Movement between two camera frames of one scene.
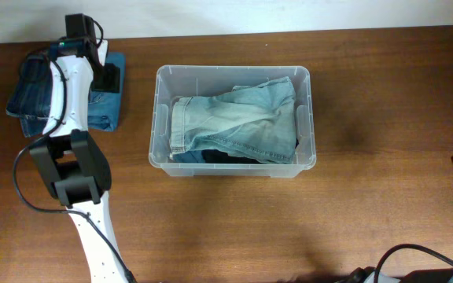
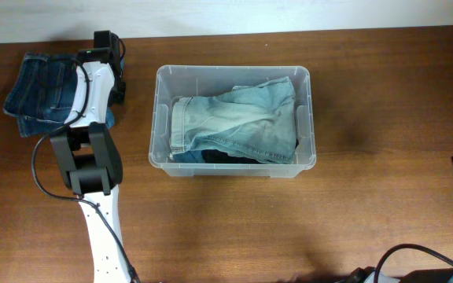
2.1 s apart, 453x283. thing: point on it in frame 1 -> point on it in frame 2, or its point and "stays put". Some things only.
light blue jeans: (258, 121) stays put
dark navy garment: (219, 156) stays put
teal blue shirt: (193, 156) stays put
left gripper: (106, 79) -> (119, 93)
